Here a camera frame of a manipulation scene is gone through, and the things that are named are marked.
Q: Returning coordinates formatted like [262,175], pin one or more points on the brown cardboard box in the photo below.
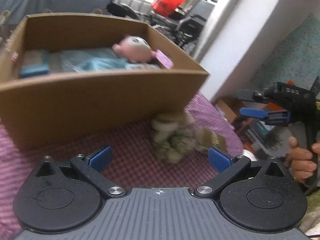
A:
[41,110]

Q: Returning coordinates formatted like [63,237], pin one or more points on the white pink plush toy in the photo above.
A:
[135,49]

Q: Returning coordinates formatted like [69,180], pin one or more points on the teal tissue box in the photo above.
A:
[35,63]

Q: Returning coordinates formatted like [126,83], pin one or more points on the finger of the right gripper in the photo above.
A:
[250,95]
[253,113]

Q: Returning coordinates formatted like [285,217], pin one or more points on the red plastic bag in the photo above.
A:
[166,7]

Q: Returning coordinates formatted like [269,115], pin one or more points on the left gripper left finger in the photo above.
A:
[89,169]

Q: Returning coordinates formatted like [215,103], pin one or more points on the green white scrunchie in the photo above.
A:
[174,136]

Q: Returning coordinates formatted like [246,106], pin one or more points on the pink checkered tablecloth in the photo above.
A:
[134,164]

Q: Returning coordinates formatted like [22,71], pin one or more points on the person's right hand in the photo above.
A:
[300,160]

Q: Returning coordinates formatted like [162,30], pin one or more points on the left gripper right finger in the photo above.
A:
[230,169]

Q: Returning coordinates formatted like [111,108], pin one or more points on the wheelchair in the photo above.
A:
[184,30]

